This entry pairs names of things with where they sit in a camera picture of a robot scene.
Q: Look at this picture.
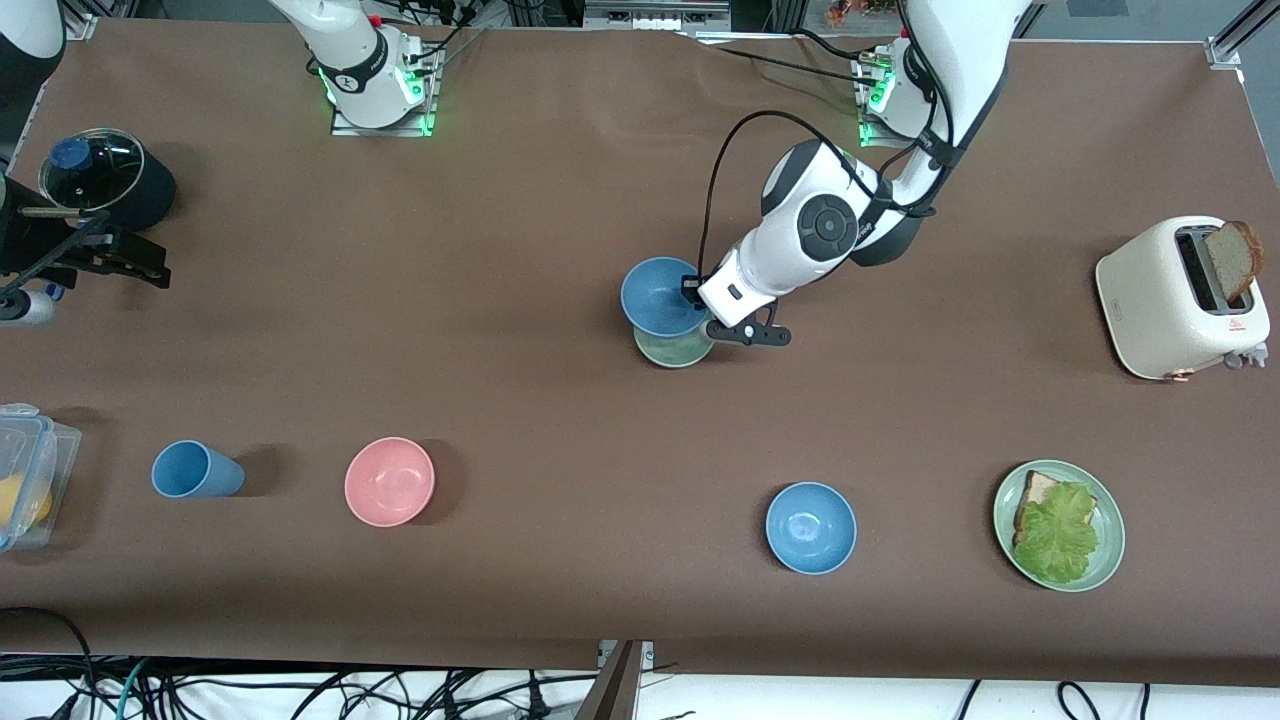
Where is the blue bowl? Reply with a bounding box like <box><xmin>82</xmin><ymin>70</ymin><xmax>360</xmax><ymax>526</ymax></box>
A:
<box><xmin>765</xmin><ymin>482</ymin><xmax>858</xmax><ymax>576</ymax></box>
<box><xmin>620</xmin><ymin>257</ymin><xmax>713</xmax><ymax>339</ymax></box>

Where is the green bowl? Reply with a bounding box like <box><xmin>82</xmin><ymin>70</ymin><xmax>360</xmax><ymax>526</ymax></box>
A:
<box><xmin>633</xmin><ymin>325</ymin><xmax>716</xmax><ymax>370</ymax></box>

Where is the pink bowl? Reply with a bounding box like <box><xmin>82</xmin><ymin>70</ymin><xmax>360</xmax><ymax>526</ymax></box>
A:
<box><xmin>344</xmin><ymin>437</ymin><xmax>437</xmax><ymax>528</ymax></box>

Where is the glass pot lid blue knob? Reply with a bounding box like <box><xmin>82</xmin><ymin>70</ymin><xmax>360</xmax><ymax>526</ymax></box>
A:
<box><xmin>38</xmin><ymin>128</ymin><xmax>146</xmax><ymax>213</ymax></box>

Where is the clear plastic container blue lid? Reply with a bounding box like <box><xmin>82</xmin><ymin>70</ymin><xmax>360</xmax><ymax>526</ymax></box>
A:
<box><xmin>0</xmin><ymin>403</ymin><xmax>83</xmax><ymax>553</ymax></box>

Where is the blue ribbed cup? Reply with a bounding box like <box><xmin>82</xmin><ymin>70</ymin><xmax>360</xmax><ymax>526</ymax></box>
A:
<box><xmin>151</xmin><ymin>440</ymin><xmax>246</xmax><ymax>499</ymax></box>

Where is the yellow food item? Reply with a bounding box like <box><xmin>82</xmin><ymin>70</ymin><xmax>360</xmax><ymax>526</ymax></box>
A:
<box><xmin>0</xmin><ymin>475</ymin><xmax>53</xmax><ymax>531</ymax></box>

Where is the grey equipment box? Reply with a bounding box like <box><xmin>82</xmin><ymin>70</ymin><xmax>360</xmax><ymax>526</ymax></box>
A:
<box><xmin>585</xmin><ymin>0</ymin><xmax>731</xmax><ymax>33</ymax></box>

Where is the white bread slice dark crust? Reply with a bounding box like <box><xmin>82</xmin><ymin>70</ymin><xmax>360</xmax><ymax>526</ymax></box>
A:
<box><xmin>1013</xmin><ymin>470</ymin><xmax>1099</xmax><ymax>546</ymax></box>

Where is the green lettuce leaf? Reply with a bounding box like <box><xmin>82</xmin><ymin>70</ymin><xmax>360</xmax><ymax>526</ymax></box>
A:
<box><xmin>1013</xmin><ymin>482</ymin><xmax>1101</xmax><ymax>586</ymax></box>

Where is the white toaster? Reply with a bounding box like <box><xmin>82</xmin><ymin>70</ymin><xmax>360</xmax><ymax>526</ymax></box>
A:
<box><xmin>1095</xmin><ymin>216</ymin><xmax>1272</xmax><ymax>382</ymax></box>

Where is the green plate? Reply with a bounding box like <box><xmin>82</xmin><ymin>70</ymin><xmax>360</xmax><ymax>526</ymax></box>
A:
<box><xmin>993</xmin><ymin>460</ymin><xmax>1127</xmax><ymax>593</ymax></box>

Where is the brown wholegrain bread slice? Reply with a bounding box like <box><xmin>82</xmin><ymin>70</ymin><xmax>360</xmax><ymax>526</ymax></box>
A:
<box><xmin>1203</xmin><ymin>220</ymin><xmax>1265</xmax><ymax>301</ymax></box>

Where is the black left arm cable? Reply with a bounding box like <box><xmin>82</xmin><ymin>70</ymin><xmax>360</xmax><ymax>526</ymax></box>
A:
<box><xmin>697</xmin><ymin>108</ymin><xmax>946</xmax><ymax>291</ymax></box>

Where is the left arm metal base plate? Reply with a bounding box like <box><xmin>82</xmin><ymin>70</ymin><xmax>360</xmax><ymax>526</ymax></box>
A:
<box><xmin>858</xmin><ymin>120</ymin><xmax>926</xmax><ymax>151</ymax></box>

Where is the aluminium frame profile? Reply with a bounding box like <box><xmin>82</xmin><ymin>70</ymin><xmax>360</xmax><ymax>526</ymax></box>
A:
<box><xmin>58</xmin><ymin>0</ymin><xmax>103</xmax><ymax>41</ymax></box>
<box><xmin>1205</xmin><ymin>0</ymin><xmax>1280</xmax><ymax>71</ymax></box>

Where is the black base power cable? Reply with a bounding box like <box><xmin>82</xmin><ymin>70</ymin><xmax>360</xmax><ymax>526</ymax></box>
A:
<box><xmin>712</xmin><ymin>28</ymin><xmax>886</xmax><ymax>86</ymax></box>

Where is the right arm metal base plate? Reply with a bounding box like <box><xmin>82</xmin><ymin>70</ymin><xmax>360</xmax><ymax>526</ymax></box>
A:
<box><xmin>330</xmin><ymin>105</ymin><xmax>437</xmax><ymax>138</ymax></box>

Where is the teal floor cable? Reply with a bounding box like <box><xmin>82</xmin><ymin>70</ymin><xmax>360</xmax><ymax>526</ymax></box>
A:
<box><xmin>113</xmin><ymin>657</ymin><xmax>153</xmax><ymax>720</ymax></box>

